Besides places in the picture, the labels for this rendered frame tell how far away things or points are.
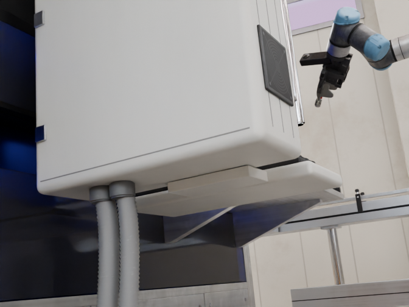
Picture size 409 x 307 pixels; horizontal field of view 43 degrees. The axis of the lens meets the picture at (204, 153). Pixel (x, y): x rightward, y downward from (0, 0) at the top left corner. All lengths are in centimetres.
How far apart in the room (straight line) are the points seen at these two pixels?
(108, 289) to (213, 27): 50
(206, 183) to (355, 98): 366
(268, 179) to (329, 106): 359
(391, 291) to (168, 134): 195
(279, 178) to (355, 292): 176
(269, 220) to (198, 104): 111
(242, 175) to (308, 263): 348
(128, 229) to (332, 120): 368
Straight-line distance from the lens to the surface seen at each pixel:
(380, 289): 268
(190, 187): 99
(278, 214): 191
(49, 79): 111
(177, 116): 88
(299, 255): 441
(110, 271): 100
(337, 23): 172
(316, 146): 450
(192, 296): 164
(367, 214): 267
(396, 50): 179
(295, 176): 99
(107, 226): 100
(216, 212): 145
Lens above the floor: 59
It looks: 15 degrees up
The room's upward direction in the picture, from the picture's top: 5 degrees counter-clockwise
